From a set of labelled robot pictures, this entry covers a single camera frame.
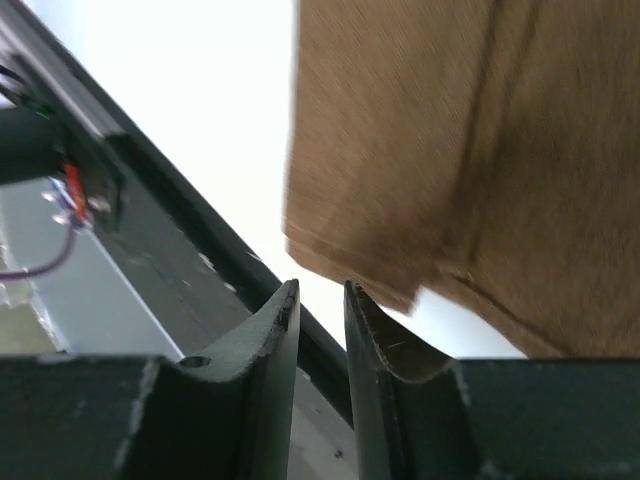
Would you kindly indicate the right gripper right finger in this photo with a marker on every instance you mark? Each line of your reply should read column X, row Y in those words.
column 421, row 414

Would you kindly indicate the brown cloth napkin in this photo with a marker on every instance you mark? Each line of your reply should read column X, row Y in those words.
column 487, row 150

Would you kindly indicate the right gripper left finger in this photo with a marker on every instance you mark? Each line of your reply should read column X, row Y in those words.
column 222, row 413

